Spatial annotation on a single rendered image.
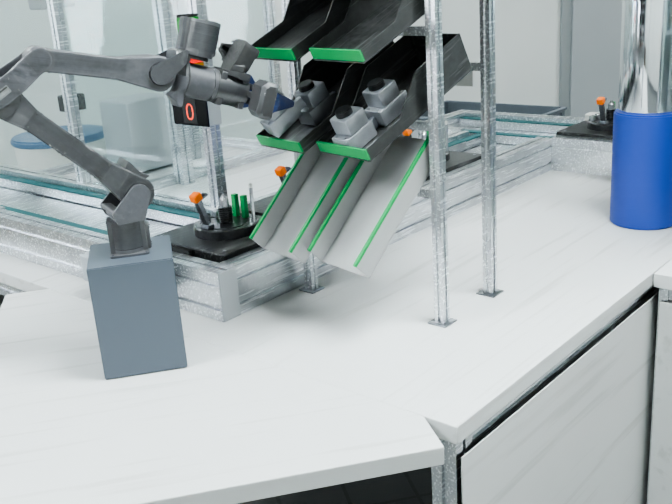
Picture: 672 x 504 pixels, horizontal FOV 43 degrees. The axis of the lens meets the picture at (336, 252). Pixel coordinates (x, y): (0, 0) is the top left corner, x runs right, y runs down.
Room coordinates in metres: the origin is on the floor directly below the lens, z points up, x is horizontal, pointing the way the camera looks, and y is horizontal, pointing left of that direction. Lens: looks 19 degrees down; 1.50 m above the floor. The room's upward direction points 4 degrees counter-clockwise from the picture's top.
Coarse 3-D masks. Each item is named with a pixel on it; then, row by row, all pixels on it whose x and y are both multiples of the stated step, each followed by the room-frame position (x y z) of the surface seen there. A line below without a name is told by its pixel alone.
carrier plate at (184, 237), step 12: (180, 228) 1.81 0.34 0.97; (192, 228) 1.80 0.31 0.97; (180, 240) 1.72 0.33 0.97; (192, 240) 1.72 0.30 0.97; (204, 240) 1.71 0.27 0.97; (228, 240) 1.70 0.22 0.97; (240, 240) 1.69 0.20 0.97; (252, 240) 1.69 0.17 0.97; (192, 252) 1.66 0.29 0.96; (204, 252) 1.64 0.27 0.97; (216, 252) 1.62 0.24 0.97; (228, 252) 1.62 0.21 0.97; (240, 252) 1.63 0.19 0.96
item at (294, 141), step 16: (384, 48) 1.61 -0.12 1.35; (320, 64) 1.68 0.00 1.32; (336, 64) 1.70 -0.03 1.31; (352, 64) 1.56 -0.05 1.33; (368, 64) 1.58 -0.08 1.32; (320, 80) 1.67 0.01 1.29; (336, 80) 1.70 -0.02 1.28; (352, 80) 1.56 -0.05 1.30; (352, 96) 1.56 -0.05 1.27; (288, 128) 1.60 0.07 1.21; (304, 128) 1.57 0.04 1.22; (320, 128) 1.51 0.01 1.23; (272, 144) 1.55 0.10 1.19; (288, 144) 1.50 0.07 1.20; (304, 144) 1.49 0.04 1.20
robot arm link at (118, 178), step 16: (0, 112) 1.28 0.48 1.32; (16, 112) 1.29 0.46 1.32; (32, 112) 1.32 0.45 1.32; (32, 128) 1.31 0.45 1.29; (48, 128) 1.33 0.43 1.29; (48, 144) 1.32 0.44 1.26; (64, 144) 1.34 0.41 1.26; (80, 144) 1.35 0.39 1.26; (80, 160) 1.34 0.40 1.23; (96, 160) 1.36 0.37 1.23; (96, 176) 1.35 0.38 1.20; (112, 176) 1.36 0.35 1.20; (128, 176) 1.36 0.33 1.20; (144, 176) 1.38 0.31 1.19; (112, 192) 1.35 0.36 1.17
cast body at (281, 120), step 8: (296, 104) 1.55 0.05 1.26; (304, 104) 1.56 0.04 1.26; (280, 112) 1.52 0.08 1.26; (288, 112) 1.52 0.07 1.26; (296, 112) 1.53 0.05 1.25; (264, 120) 1.54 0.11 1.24; (272, 120) 1.52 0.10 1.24; (280, 120) 1.52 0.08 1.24; (288, 120) 1.52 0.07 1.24; (296, 120) 1.53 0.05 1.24; (264, 128) 1.55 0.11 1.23; (272, 128) 1.51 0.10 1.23; (280, 128) 1.52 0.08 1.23
